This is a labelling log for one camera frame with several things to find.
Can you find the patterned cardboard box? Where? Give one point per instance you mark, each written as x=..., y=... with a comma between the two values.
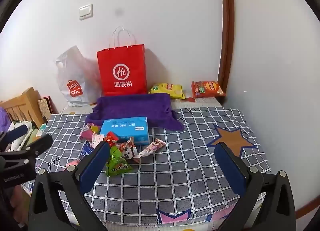
x=45, y=109

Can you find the white plastic shopping bag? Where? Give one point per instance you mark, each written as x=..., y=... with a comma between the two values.
x=75, y=80

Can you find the wooden chair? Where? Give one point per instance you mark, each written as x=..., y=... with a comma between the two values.
x=22, y=106

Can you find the white wall switch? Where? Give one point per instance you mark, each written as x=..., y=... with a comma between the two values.
x=86, y=12

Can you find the grey checked blanket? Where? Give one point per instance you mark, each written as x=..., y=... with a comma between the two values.
x=180, y=171

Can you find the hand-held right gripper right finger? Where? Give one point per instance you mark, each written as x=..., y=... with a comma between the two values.
x=230, y=168

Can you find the blue tissue pack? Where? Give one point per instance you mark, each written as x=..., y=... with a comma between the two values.
x=125, y=128

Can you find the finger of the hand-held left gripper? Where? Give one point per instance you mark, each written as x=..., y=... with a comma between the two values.
x=37, y=144
x=15, y=133

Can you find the long pink snack packet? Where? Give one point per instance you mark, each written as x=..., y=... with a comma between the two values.
x=152, y=147

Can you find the white dotted pillow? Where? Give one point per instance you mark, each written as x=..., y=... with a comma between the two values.
x=17, y=124

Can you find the green and white tube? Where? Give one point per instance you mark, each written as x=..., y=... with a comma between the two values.
x=41, y=130

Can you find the pink and white snack packet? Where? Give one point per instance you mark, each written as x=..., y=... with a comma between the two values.
x=97, y=139

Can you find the orange chip bag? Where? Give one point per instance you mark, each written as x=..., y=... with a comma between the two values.
x=207, y=89

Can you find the yellow chip bag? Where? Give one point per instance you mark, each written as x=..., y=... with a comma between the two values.
x=167, y=89

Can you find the brown wooden door trim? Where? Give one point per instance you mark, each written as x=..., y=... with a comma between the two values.
x=226, y=33

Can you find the panda print snack packet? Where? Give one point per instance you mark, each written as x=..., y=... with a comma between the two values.
x=127, y=149

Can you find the purple towel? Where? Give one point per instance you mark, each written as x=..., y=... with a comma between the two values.
x=135, y=107

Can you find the pink snack packet green edges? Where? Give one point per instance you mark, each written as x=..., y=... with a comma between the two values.
x=89, y=129

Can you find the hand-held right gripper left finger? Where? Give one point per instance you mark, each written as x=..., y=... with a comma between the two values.
x=93, y=171

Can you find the red paper bag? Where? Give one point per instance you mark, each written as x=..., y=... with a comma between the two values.
x=121, y=70

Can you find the dark blue snack packet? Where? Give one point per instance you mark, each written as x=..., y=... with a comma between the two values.
x=86, y=151

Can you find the red and white snack packet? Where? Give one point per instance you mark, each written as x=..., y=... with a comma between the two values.
x=72, y=164

